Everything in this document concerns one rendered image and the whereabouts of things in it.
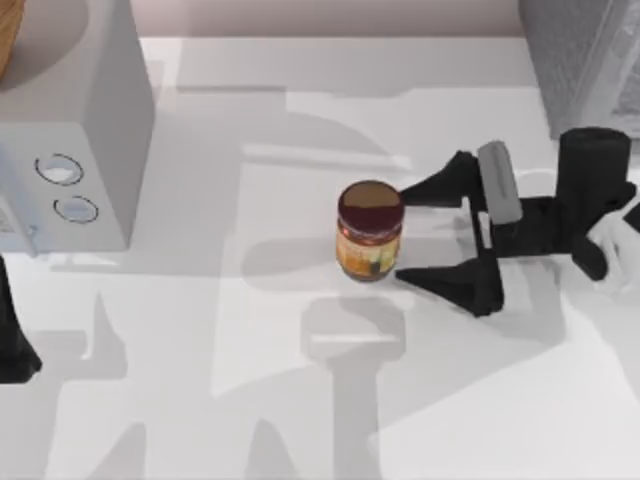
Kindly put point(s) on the pale grey rounded box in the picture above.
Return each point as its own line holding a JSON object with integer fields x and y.
{"x": 500, "y": 180}

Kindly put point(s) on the brown-lidded glass jar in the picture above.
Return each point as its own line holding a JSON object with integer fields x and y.
{"x": 370, "y": 235}

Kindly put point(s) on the pale microwave oven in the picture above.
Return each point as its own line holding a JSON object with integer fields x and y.
{"x": 107, "y": 150}

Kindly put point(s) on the microwave knob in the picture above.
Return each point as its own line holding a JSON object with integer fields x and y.
{"x": 76, "y": 208}
{"x": 59, "y": 171}

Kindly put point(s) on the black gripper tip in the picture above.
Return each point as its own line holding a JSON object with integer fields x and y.
{"x": 15, "y": 340}

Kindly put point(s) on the wooden cupboard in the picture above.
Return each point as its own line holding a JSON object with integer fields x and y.
{"x": 9, "y": 30}

